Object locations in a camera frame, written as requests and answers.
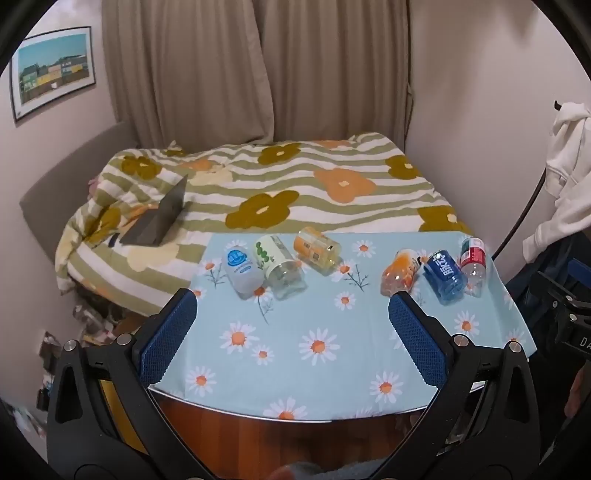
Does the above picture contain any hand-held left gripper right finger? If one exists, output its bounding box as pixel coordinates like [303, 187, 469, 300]
[369, 292, 541, 480]

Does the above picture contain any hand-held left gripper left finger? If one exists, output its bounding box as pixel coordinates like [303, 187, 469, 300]
[46, 288, 218, 480]

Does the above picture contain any white bottle blue label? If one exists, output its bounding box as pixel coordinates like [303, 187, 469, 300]
[223, 246, 265, 297]

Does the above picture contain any clear bottle green label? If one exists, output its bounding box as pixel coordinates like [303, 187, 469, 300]
[255, 234, 308, 301]

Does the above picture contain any clear bottle orange label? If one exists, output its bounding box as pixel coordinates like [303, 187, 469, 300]
[294, 226, 343, 277]

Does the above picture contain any dark blue garment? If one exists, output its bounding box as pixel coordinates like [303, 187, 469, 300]
[505, 231, 591, 315]

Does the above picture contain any blue label plastic bottle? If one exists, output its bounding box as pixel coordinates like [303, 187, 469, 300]
[423, 250, 469, 306]

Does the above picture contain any orange drink bottle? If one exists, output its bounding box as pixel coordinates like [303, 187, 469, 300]
[380, 248, 423, 297]

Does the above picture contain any patterned cloth pile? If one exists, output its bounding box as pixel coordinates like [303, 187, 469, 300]
[39, 293, 151, 354]

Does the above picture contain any red green label bottle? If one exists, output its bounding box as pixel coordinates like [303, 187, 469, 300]
[460, 237, 488, 297]

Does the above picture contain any grey laptop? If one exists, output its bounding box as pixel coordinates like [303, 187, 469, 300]
[119, 174, 195, 247]

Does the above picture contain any light blue daisy tablecloth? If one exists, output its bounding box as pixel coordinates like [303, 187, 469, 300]
[148, 231, 539, 422]

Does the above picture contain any white hoodie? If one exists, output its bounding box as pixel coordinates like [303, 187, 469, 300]
[522, 100, 591, 265]

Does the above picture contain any striped flower blanket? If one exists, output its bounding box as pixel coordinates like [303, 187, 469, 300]
[54, 133, 475, 319]

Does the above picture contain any grey bed headboard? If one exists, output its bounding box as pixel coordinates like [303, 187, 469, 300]
[20, 121, 140, 282]

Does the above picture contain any beige curtain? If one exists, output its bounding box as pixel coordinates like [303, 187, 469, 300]
[102, 0, 274, 148]
[259, 0, 413, 151]

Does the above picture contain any black cable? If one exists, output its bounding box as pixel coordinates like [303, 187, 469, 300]
[492, 161, 549, 265]

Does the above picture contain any framed wall picture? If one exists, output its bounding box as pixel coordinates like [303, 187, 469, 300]
[9, 26, 98, 123]

